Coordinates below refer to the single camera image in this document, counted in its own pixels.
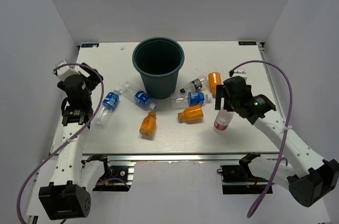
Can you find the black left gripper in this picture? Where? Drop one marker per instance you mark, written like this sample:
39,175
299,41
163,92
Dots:
92,80

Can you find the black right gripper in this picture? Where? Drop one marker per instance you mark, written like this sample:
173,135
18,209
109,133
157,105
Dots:
221,93

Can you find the orange bottle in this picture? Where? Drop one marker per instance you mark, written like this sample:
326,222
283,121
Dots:
192,113
214,79
148,125

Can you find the red cap clear bottle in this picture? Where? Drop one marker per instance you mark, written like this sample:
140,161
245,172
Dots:
223,120

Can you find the blue label bottle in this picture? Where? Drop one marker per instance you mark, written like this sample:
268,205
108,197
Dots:
107,107
138,96
185,100

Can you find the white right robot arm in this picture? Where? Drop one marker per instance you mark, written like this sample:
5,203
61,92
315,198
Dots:
309,177

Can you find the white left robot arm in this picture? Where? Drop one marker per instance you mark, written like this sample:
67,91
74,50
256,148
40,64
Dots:
67,195

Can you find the dark teal plastic bin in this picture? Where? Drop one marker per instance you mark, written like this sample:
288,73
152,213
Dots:
158,61

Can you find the black cap clear bottle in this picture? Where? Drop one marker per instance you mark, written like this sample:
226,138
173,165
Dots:
196,85

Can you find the black logo sticker left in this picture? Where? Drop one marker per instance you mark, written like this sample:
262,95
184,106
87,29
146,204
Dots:
89,45

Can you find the black logo sticker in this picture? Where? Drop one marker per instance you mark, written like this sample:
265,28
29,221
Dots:
247,43
89,45

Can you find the black logo sticker right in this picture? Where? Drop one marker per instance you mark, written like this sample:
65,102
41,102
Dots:
247,43

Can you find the orange bottle front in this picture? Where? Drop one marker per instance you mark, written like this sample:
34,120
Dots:
148,125

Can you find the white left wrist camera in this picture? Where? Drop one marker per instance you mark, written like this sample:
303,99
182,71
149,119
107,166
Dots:
66,71

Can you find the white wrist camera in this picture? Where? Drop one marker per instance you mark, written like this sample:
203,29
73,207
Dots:
66,71
238,72

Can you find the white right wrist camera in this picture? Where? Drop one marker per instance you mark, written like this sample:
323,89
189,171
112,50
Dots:
238,72

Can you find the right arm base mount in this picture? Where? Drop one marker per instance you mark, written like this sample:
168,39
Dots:
238,179

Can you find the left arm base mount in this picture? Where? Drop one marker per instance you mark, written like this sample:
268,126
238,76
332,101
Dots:
109,178

